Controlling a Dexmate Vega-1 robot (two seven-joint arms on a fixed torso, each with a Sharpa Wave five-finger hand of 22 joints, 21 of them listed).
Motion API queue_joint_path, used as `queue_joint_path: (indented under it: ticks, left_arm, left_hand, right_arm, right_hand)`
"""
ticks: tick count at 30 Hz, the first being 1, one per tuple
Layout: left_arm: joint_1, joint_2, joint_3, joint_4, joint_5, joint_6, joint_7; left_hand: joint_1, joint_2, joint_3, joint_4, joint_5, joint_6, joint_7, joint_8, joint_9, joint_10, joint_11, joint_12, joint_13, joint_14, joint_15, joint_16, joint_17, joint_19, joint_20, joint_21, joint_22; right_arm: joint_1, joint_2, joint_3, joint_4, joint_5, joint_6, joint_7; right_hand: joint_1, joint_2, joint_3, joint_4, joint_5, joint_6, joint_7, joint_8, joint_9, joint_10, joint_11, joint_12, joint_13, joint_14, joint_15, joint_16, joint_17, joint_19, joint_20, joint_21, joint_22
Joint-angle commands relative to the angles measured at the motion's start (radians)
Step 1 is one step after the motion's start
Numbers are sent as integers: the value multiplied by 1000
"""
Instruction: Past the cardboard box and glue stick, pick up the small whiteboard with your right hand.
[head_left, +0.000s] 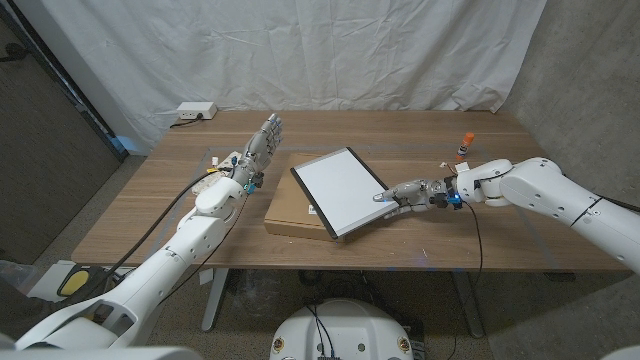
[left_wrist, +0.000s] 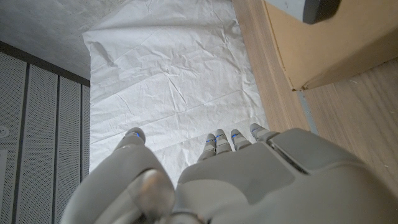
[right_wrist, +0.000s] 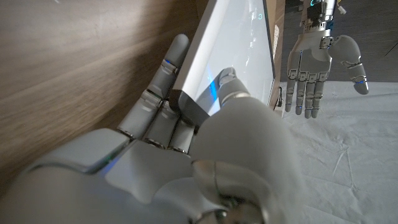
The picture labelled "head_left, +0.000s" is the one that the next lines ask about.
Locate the orange-capped glue stick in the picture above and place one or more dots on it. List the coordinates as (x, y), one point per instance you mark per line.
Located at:
(465, 146)

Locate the grey table leg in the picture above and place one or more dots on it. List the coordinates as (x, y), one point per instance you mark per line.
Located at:
(470, 310)
(215, 300)

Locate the small black-framed whiteboard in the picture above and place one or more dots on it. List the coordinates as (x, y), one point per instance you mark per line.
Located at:
(340, 192)

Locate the white power outlet box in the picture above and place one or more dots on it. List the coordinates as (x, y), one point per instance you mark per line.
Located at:
(196, 110)

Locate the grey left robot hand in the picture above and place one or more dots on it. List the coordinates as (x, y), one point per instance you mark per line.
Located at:
(260, 147)

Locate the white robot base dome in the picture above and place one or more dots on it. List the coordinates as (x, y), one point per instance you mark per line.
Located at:
(342, 335)

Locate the beige patterned flat packet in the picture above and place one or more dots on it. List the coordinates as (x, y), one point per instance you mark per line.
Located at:
(202, 186)

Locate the white backdrop cloth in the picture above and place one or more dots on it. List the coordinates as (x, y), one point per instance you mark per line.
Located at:
(300, 55)

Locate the flat brown cardboard box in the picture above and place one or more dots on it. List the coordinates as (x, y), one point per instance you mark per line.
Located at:
(287, 210)

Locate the yellow and black foot pedal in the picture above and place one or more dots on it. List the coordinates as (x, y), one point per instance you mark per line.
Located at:
(75, 282)

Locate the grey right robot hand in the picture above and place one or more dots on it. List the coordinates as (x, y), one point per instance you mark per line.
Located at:
(420, 192)

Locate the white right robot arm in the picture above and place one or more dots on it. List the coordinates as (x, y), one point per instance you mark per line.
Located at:
(550, 195)

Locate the white flat floor board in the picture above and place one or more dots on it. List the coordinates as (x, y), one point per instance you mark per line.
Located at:
(45, 282)

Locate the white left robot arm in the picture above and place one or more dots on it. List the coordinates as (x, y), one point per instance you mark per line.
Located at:
(165, 265)

